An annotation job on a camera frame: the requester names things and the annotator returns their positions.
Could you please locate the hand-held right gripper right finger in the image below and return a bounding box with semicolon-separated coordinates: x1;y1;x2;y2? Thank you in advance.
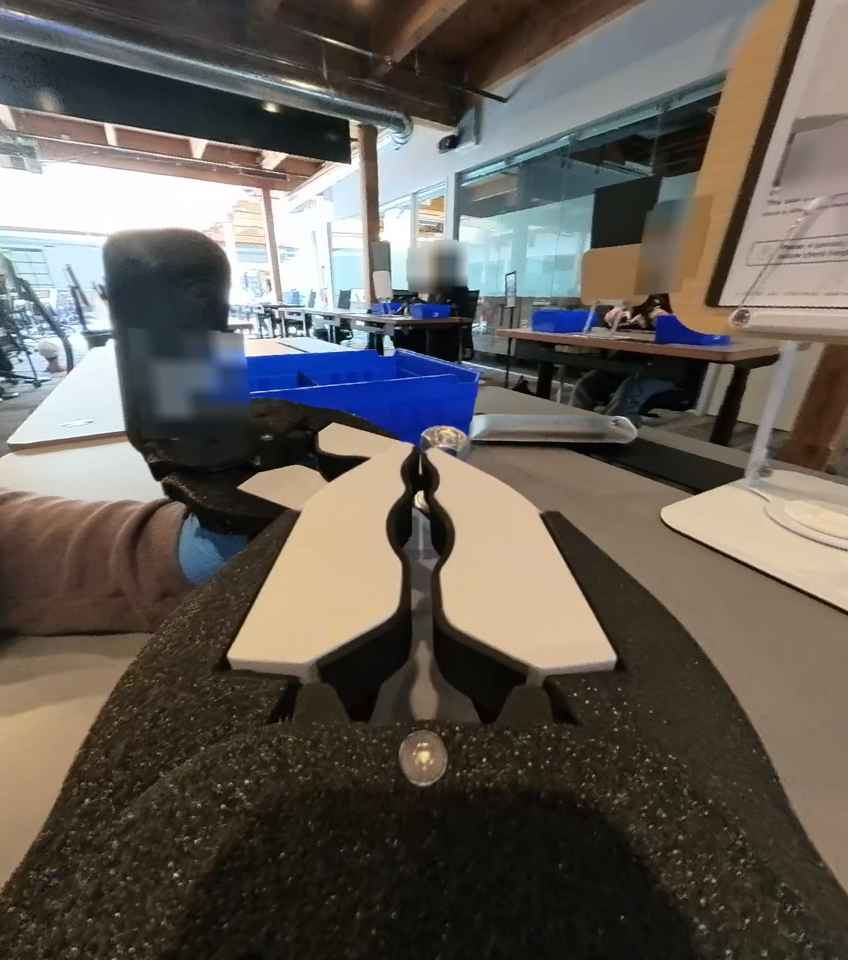
422;447;620;687

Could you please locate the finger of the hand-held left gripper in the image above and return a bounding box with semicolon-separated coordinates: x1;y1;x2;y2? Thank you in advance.
238;463;329;517
315;421;402;483

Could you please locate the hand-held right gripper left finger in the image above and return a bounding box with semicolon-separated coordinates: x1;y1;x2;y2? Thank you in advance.
226;442;425;684

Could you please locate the silver hex bolt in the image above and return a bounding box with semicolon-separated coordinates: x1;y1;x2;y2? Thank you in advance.
422;424;474;463

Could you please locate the person's left forearm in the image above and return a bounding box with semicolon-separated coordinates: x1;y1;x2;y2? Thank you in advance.
0;471;191;640

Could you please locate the long office table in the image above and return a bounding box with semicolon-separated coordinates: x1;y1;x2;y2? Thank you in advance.
259;300;474;363

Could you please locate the grey pouch with snap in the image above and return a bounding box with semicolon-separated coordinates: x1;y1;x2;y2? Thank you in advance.
467;414;640;447

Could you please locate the black ceiling panel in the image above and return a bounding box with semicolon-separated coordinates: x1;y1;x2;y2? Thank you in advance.
0;26;353;166

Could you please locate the wooden board document stand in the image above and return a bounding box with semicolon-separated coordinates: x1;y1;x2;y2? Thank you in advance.
660;0;848;639
580;243;646;335

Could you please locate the wooden table with black legs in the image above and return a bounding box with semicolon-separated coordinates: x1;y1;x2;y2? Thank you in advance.
495;327;781;447

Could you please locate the black monitor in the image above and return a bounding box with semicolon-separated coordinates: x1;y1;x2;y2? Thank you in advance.
592;176;661;249

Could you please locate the printed instruction sheet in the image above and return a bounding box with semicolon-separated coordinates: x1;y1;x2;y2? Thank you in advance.
720;0;848;310

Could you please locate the grey ceiling duct pipe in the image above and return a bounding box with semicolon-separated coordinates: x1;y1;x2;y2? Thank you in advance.
0;0;416;151

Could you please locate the wooden support post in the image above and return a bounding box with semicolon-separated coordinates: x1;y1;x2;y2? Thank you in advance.
358;123;383;282
776;345;848;474

